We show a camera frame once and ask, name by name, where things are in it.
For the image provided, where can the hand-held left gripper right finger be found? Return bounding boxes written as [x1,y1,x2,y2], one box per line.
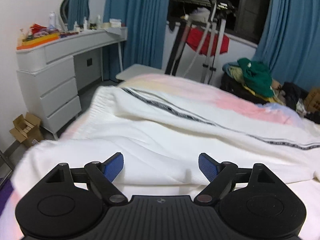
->
[194,152,275,203]

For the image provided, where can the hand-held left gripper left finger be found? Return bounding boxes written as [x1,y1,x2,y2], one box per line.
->
[45,152,128,203]

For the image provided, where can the white pants with black stripe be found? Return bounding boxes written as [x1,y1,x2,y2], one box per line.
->
[11,86,320,188]

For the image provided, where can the pile of clothes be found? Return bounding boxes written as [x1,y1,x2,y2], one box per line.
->
[220,72,320,124]

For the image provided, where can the black clothes pile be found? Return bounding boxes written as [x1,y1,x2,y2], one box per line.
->
[282,81,313,113]

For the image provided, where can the pastel tie-dye blanket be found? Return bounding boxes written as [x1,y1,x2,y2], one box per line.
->
[0,73,320,240]

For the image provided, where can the white dressing table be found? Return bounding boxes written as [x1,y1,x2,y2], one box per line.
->
[16,26,128,140]

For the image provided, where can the white bench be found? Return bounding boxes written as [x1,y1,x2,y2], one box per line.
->
[115,64,160,82]

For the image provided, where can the cardboard box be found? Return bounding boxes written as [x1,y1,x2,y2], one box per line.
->
[9,112,44,148]

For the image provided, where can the yellow cloth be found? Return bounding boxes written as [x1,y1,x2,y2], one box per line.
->
[229,66,250,90]

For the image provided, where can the green garment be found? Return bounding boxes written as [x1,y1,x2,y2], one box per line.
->
[237,58,275,98]

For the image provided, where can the garment steamer stand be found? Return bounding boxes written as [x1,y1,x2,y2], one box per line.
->
[165,0,238,83]

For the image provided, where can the red cloth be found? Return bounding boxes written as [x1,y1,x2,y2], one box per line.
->
[185,27,230,55]

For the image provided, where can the blue curtain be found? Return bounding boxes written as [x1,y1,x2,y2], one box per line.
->
[103,0,172,70]
[252,0,320,95]

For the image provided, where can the dark window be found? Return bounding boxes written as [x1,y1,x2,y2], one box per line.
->
[170,0,273,44]

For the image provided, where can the wavy frame mirror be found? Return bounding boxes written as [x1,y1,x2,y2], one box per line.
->
[59,0,90,25]

